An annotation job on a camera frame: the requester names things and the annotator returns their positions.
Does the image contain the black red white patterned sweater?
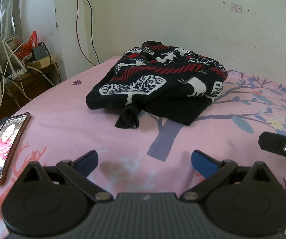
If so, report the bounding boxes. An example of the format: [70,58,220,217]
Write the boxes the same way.
[86,41,228,128]

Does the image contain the pink floral bed sheet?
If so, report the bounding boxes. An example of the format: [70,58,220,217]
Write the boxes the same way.
[0,58,286,238]

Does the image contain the smartphone in red case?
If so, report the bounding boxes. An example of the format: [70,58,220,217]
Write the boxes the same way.
[0,112,31,184]

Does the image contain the wooden side table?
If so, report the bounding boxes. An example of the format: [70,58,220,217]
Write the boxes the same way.
[5,56,61,87]

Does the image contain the white wifi router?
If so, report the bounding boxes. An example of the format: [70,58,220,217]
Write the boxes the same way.
[0,36,27,80]

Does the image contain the black power adapter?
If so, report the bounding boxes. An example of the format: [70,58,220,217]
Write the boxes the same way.
[31,43,48,61]

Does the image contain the red plastic bag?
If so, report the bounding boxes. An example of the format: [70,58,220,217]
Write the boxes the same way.
[15,31,38,59]

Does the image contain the black wall cable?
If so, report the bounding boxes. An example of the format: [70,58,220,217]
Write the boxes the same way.
[76,0,101,65]

